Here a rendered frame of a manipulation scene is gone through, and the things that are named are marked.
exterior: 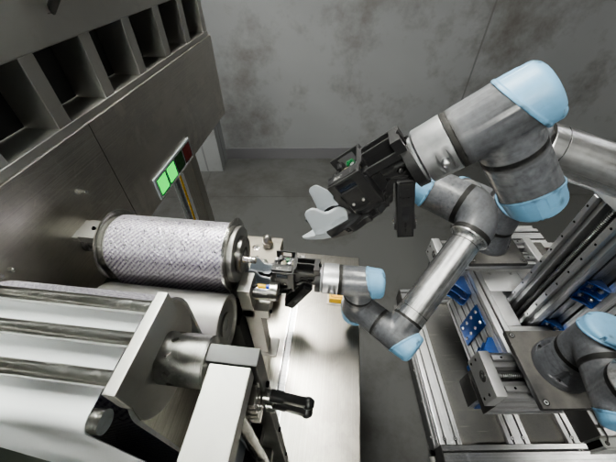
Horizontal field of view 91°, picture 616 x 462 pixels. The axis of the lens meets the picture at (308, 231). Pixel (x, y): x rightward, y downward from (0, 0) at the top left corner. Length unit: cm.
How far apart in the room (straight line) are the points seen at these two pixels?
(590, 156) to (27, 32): 90
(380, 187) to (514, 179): 16
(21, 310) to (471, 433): 159
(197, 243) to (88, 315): 26
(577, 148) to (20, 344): 73
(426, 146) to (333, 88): 265
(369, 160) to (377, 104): 272
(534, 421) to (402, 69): 259
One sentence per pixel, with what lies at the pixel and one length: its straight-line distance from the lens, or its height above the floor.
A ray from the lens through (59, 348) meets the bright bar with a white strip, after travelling 40.
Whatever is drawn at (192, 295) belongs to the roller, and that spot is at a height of 123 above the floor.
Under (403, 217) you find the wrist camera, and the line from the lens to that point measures 47.
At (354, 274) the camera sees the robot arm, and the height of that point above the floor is 115.
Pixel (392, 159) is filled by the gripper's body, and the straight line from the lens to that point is 42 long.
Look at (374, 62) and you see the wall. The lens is 302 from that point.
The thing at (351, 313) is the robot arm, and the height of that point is 102.
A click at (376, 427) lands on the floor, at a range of 180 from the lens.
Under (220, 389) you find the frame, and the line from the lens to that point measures 31.
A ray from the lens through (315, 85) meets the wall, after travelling 301.
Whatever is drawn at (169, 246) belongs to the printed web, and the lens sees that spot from 63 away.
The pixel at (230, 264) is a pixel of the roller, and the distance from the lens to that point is 59.
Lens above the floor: 172
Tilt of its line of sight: 45 degrees down
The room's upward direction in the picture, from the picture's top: straight up
